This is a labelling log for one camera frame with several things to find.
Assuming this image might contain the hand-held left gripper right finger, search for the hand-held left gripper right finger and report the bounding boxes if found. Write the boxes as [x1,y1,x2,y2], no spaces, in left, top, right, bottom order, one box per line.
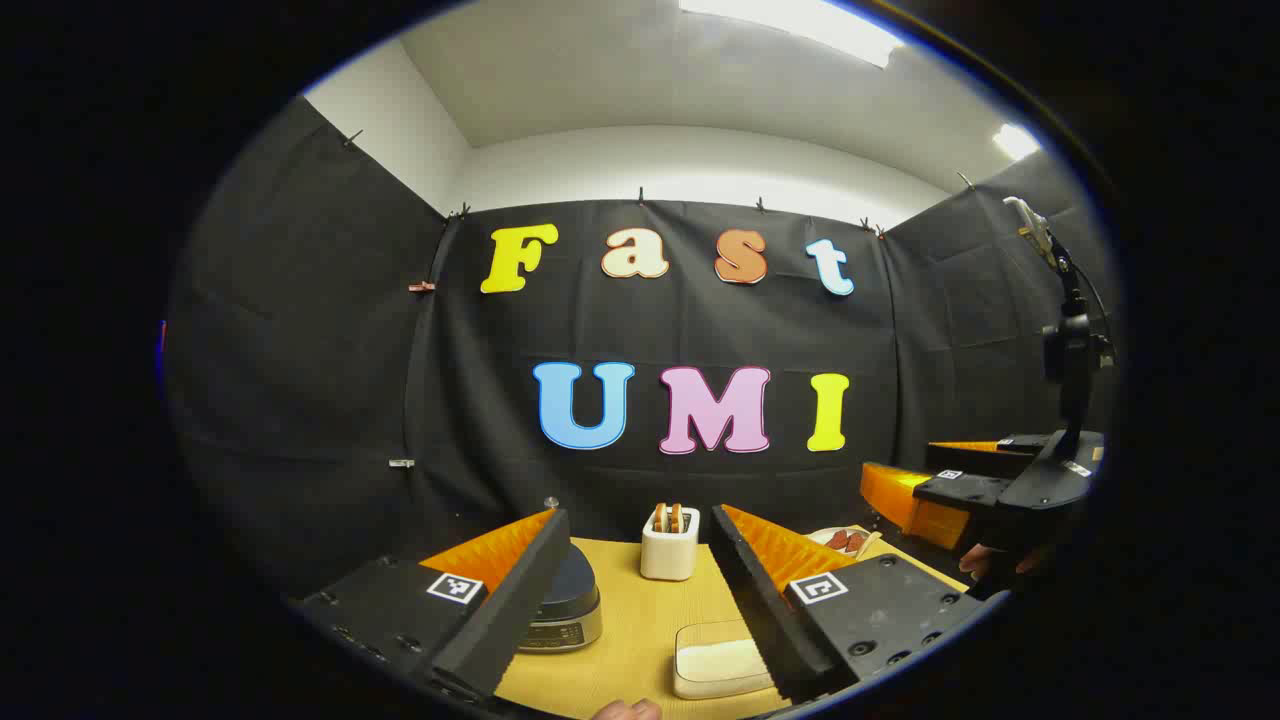
[708,503,989,706]

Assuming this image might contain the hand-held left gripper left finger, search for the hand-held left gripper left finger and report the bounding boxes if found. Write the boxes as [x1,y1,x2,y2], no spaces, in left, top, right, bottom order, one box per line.
[293,508,573,701]

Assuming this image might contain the dark grey rice cooker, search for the dark grey rice cooker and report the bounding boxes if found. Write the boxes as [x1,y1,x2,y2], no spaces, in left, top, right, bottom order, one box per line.
[517,540,603,656]

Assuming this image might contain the white round plate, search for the white round plate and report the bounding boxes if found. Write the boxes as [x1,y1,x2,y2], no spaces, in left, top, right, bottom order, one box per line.
[805,525,881,561]

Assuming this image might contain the white toaster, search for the white toaster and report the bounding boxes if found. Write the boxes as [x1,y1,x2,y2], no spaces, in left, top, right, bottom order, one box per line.
[640,503,701,582]

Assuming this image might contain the small ceiling light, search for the small ceiling light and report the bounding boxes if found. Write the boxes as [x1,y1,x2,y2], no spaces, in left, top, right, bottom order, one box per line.
[992,122,1043,161]

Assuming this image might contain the long ceiling light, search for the long ceiling light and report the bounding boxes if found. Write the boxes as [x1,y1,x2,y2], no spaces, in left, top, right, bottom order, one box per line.
[678,0,906,69]

